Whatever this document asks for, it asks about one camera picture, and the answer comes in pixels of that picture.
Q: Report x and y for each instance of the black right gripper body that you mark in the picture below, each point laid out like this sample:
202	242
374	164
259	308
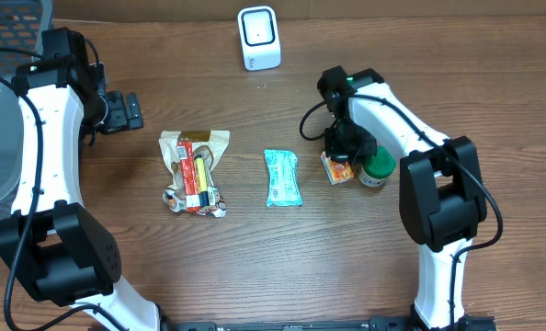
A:
343	154

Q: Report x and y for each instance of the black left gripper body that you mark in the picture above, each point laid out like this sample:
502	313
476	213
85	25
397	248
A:
129	111

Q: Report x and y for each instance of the orange Kleenex tissue pack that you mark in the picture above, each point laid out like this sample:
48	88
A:
337	172

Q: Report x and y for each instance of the green lid jar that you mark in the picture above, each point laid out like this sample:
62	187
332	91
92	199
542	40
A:
377	168

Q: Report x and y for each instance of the teal tissue packet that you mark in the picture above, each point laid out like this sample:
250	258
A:
283	188

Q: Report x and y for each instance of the beige brown snack bag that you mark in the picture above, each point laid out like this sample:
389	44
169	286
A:
210	145

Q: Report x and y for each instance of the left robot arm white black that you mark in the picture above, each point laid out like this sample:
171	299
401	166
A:
54	248

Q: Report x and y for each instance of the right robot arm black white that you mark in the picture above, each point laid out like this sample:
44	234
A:
441	194

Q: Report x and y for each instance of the white barcode scanner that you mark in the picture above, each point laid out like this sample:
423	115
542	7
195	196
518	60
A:
259	36

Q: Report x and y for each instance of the grey plastic mesh basket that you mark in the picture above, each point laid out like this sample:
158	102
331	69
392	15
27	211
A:
21	24

